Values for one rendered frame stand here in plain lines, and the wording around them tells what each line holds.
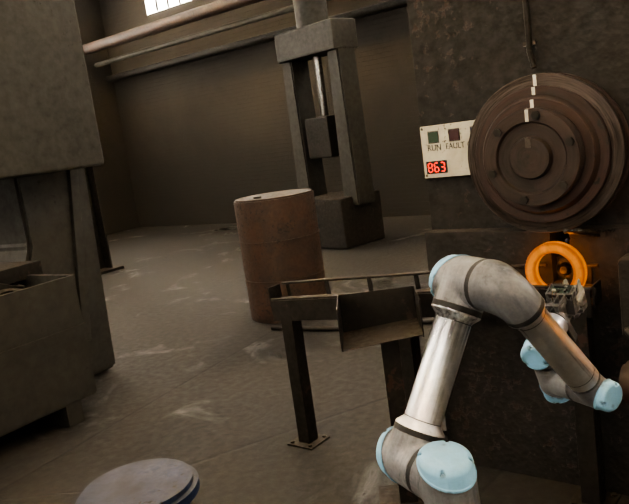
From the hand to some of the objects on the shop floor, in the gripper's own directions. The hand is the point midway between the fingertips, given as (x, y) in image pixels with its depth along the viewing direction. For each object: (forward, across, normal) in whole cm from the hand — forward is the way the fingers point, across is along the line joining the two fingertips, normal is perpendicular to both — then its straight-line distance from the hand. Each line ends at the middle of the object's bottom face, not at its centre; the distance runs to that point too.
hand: (577, 289), depth 195 cm
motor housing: (-18, -21, +72) cm, 77 cm away
